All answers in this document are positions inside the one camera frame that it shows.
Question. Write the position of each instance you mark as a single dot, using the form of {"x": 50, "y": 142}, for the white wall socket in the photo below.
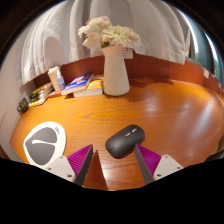
{"x": 128, "y": 53}
{"x": 206, "y": 73}

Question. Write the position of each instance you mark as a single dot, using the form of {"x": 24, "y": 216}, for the round white grey mouse pad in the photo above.
{"x": 41, "y": 145}

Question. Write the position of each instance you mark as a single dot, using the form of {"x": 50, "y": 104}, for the clear spray bottle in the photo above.
{"x": 61, "y": 83}

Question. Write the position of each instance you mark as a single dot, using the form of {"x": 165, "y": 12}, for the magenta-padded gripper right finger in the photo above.
{"x": 168, "y": 166}

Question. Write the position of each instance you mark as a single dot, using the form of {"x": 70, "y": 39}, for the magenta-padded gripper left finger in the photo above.
{"x": 56, "y": 166}

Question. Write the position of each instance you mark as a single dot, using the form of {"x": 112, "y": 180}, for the black computer mouse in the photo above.
{"x": 123, "y": 141}

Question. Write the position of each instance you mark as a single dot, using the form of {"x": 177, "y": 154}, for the white tumbler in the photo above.
{"x": 52, "y": 77}

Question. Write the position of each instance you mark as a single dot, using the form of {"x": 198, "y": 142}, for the white flower bouquet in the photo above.
{"x": 110, "y": 33}

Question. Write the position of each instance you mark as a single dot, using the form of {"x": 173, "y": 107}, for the yellow white book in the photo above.
{"x": 36, "y": 101}

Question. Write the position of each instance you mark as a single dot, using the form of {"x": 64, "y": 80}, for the red book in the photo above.
{"x": 55, "y": 93}

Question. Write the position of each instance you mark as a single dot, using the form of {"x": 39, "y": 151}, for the yellow black cover book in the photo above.
{"x": 41, "y": 89}

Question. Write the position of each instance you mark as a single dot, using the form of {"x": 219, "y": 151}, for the dark framed window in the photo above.
{"x": 208, "y": 46}

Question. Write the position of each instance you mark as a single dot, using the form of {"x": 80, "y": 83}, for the white ceramic vase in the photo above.
{"x": 115, "y": 75}

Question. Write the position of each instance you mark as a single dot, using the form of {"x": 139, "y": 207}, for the dark mug with green top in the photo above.
{"x": 22, "y": 105}

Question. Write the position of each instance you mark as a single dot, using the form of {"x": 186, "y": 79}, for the blue cover book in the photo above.
{"x": 77, "y": 83}

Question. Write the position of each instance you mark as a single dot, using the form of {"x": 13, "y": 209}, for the white curtain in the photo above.
{"x": 66, "y": 33}

